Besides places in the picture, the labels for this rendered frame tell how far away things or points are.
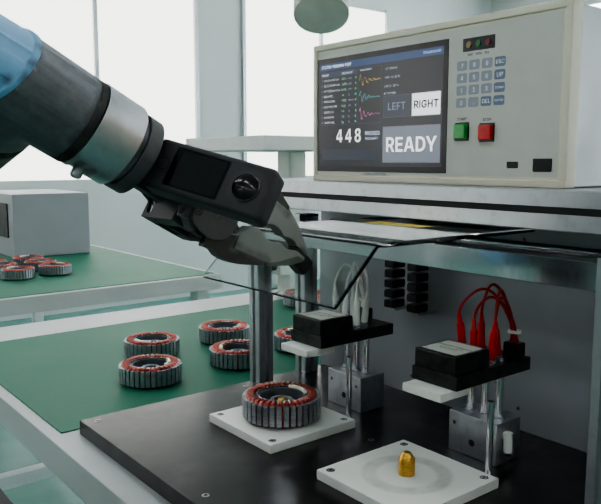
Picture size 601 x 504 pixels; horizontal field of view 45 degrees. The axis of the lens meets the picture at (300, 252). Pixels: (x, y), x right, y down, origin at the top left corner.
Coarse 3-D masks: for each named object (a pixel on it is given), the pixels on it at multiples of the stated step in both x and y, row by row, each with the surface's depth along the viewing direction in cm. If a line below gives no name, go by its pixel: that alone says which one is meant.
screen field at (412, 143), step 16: (384, 128) 100; (400, 128) 98; (416, 128) 96; (432, 128) 94; (384, 144) 101; (400, 144) 98; (416, 144) 96; (432, 144) 94; (384, 160) 101; (400, 160) 99; (416, 160) 96; (432, 160) 94
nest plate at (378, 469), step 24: (360, 456) 89; (384, 456) 89; (432, 456) 89; (336, 480) 83; (360, 480) 83; (384, 480) 83; (408, 480) 83; (432, 480) 83; (456, 480) 83; (480, 480) 83
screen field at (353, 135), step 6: (336, 132) 108; (342, 132) 107; (348, 132) 106; (354, 132) 105; (360, 132) 104; (336, 138) 108; (342, 138) 107; (348, 138) 106; (354, 138) 105; (360, 138) 104
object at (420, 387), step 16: (416, 352) 88; (432, 352) 86; (448, 352) 85; (464, 352) 85; (480, 352) 86; (416, 368) 88; (432, 368) 86; (448, 368) 84; (464, 368) 84; (480, 368) 86; (496, 368) 88; (512, 368) 90; (528, 368) 92; (416, 384) 86; (432, 384) 86; (448, 384) 84; (464, 384) 84; (480, 384) 86; (496, 384) 90; (448, 400) 83; (496, 400) 91; (496, 416) 91
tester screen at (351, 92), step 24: (432, 48) 93; (336, 72) 107; (360, 72) 103; (384, 72) 100; (408, 72) 96; (432, 72) 93; (336, 96) 108; (360, 96) 104; (336, 120) 108; (360, 120) 104; (384, 120) 100; (408, 120) 97; (432, 120) 94; (336, 144) 108; (360, 144) 104
